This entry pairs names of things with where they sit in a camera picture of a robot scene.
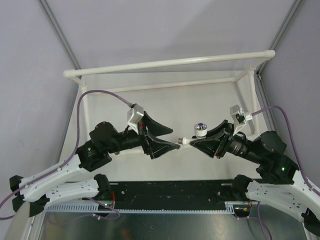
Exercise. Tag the aluminium table frame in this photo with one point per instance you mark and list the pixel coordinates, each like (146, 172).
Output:
(107, 208)

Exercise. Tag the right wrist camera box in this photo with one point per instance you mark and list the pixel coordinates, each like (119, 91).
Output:
(240, 118)

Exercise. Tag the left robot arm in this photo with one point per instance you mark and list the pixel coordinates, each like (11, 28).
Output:
(52, 186)

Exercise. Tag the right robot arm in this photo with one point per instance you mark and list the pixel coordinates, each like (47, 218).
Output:
(282, 186)

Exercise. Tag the white faucet with chrome knob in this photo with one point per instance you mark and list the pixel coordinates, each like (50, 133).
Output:
(200, 132)

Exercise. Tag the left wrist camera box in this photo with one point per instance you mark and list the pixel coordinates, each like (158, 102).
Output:
(134, 115)

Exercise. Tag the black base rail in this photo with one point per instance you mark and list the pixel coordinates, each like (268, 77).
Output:
(189, 195)

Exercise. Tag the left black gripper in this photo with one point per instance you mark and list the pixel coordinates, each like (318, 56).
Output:
(157, 148)

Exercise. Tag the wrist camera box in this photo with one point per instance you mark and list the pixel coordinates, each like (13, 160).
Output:
(240, 118)
(134, 115)

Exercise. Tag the white PVC pipe frame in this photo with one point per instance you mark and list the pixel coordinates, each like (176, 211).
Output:
(177, 92)

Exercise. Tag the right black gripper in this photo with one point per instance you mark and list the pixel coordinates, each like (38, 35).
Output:
(212, 145)

